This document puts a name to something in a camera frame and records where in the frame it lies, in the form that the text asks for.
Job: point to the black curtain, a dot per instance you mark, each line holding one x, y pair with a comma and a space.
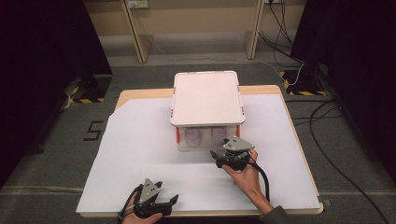
358, 62
40, 77

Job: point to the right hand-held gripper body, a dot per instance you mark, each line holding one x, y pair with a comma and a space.
236, 152

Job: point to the beige desk leg panel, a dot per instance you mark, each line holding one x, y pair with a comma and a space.
253, 34
140, 34

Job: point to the white table sheet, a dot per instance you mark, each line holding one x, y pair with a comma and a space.
140, 146

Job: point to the white storage box with lid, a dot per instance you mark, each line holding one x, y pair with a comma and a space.
207, 99

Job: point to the white wall power outlet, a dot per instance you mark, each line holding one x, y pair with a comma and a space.
138, 3

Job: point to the black stand base striped tape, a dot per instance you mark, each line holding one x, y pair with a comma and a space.
93, 88
303, 84

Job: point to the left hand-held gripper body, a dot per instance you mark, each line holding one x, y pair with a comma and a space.
148, 193

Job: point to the person's right hand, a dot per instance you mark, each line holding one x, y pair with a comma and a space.
246, 180

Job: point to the person's left hand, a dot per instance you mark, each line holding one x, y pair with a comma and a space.
140, 219

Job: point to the wooden table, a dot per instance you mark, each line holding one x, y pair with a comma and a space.
146, 93

